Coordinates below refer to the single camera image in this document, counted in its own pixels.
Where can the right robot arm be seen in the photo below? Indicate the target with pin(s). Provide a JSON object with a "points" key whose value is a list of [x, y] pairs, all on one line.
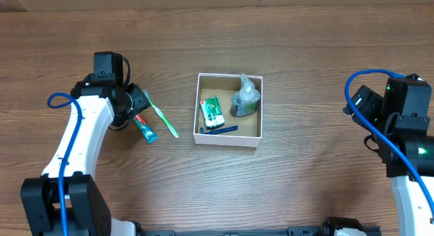
{"points": [[409, 165]]}

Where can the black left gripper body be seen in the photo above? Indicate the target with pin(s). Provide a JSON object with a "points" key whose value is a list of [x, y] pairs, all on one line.
{"points": [[138, 100]]}

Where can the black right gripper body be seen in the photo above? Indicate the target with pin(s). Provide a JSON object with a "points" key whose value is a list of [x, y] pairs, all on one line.
{"points": [[363, 102]]}

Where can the clear soap pump bottle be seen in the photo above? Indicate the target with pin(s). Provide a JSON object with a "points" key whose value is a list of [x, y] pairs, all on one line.
{"points": [[245, 101]]}

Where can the Colgate toothpaste tube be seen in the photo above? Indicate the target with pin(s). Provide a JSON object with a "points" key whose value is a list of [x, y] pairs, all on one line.
{"points": [[148, 133]]}

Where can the white cardboard box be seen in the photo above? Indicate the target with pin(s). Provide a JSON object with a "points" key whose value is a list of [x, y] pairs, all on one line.
{"points": [[224, 86]]}

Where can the green white soap bar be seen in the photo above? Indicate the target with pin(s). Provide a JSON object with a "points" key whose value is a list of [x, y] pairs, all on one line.
{"points": [[212, 113]]}

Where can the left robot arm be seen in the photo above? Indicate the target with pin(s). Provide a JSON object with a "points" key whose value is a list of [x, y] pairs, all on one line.
{"points": [[65, 199]]}

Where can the blue disposable razor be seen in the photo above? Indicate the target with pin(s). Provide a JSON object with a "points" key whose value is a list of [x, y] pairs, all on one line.
{"points": [[219, 131]]}

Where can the green toothbrush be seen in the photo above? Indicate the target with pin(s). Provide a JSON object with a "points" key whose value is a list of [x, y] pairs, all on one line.
{"points": [[161, 115]]}

